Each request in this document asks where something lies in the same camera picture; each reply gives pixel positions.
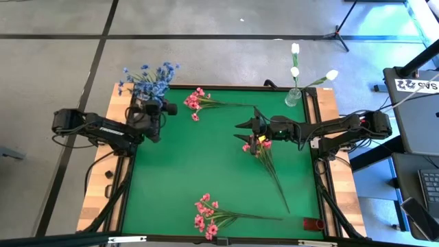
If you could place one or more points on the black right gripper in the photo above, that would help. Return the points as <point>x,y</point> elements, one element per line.
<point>260,132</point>

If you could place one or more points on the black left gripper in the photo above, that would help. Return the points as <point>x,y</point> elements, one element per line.
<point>147,123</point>

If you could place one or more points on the blue artificial flower bunch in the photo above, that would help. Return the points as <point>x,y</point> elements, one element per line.
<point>152,91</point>
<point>164,70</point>
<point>132,79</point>

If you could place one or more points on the pink artificial flower bunch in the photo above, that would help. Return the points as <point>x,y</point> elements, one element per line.
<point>205,219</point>
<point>193,101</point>
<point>271,164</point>

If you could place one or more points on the white artificial tulip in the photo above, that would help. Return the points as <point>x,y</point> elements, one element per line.
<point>295,48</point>
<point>295,72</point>
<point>331,74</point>

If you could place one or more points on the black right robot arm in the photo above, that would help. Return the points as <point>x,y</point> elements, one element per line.
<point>336,128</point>

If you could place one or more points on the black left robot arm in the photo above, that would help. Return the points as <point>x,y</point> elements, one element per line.
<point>103,128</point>

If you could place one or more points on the clear glass vase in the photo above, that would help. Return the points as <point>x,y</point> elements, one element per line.
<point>293,97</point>

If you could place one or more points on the red vase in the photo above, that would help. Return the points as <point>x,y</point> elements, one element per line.
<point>313,224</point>

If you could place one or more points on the black clamp hook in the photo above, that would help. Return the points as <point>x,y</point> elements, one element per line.
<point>270,83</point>

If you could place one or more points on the small dark brown knob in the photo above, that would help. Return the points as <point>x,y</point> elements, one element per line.
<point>108,174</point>

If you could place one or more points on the wooden table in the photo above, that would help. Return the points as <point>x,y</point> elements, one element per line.
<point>91,202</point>

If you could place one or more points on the black tripod stand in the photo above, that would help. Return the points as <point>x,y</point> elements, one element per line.
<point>337,34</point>

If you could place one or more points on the grey floor object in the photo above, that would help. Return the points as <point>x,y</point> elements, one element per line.
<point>10,154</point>

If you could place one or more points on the small grey floor box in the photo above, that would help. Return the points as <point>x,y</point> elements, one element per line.
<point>380,88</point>

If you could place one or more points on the black side desk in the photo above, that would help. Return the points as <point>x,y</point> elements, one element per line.
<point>408,164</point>

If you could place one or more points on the grey laptop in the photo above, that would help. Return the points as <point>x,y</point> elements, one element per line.
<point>422,127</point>

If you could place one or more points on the white black-print sticker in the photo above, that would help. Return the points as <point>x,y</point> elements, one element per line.
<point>416,85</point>

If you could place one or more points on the black pole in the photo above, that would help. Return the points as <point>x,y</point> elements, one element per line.
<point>420,58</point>

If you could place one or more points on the black smartphone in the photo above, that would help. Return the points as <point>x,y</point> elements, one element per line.
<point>416,216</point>

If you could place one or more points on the black keyboard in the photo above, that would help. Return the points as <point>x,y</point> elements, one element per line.
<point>430,192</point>

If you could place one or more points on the black metal table frame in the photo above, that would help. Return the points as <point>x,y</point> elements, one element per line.
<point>223,86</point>

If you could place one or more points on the black diagonal frame strut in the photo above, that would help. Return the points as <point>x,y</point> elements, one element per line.
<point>331,204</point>
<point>106,212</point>

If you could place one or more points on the silver metal bracket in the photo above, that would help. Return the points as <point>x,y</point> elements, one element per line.
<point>127,239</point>
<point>317,243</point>

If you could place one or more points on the black horizontal frame bar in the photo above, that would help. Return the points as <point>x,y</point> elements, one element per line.
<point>51,240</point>

